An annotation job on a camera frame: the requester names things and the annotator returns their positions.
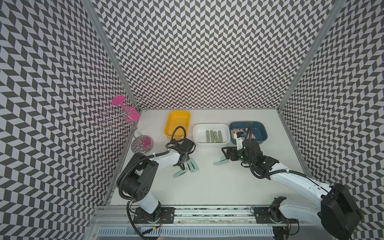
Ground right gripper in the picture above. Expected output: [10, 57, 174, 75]
[221, 145, 254, 165]

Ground pink knife vertical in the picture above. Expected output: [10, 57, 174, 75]
[232, 129, 244, 135]

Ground dark teal storage box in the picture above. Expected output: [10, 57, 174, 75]
[229, 121, 268, 144]

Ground olive knife vertical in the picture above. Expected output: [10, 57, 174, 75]
[210, 130, 215, 143]

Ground white storage box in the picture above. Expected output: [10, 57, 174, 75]
[193, 123, 231, 147]

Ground yellow storage box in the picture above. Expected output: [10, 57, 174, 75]
[165, 111, 191, 140]

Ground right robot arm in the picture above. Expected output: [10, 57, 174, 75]
[222, 139, 363, 240]

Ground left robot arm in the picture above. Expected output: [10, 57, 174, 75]
[116, 138, 196, 222]

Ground mint knife centre left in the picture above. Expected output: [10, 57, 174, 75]
[186, 160, 195, 173]

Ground mint knife middle right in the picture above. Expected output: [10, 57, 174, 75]
[214, 159, 230, 166]

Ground mint knife centre right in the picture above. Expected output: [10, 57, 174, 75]
[190, 158, 200, 172]

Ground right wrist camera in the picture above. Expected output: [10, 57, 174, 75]
[234, 132, 246, 150]

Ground wire rack with pink discs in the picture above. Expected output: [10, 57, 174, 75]
[100, 95, 154, 154]

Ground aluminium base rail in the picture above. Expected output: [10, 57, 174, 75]
[88, 204, 322, 227]

